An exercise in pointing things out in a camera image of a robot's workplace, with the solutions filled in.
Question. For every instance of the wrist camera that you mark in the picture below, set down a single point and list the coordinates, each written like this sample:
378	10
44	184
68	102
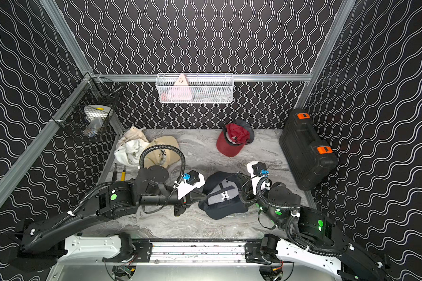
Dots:
259	175
190	181

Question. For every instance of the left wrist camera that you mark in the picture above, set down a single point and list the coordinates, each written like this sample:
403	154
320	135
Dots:
190	181

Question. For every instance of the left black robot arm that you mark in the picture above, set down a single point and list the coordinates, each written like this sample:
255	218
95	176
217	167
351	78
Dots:
42	244

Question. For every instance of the aluminium frame post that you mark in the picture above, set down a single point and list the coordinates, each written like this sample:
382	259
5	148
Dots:
66	34
333	34

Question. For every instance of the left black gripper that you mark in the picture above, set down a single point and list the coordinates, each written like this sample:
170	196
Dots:
182	204

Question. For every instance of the pink triangle card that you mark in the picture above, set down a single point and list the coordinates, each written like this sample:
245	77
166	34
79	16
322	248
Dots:
180	91

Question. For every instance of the aluminium left side rail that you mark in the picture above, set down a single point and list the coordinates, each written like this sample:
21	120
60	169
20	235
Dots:
19	169

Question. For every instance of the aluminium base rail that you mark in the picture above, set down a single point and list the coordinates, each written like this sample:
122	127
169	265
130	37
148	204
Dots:
197	252

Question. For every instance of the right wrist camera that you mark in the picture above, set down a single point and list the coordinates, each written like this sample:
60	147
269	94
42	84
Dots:
259	175

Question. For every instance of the aluminium frame post left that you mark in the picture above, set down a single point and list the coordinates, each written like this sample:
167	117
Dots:
66	34

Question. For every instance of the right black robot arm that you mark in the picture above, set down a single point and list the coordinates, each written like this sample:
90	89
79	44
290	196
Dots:
310	238

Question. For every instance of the black tool case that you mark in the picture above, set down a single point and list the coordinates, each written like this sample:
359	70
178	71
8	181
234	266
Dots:
309	157

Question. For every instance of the grey and red cap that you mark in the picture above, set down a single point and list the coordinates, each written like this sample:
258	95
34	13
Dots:
248	128

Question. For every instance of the white cap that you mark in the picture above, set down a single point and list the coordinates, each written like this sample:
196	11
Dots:
128	152

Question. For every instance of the cream cap with text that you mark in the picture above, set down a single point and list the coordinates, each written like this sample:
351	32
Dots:
134	133

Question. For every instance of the black wire basket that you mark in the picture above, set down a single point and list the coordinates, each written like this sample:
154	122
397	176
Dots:
99	92

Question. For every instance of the dark navy cap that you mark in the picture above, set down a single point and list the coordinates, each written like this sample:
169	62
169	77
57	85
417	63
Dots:
222	195

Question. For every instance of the aluminium frame post right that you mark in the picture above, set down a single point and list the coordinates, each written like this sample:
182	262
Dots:
333	34

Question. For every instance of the aluminium back crossbar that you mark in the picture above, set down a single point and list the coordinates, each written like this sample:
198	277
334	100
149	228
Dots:
151	78

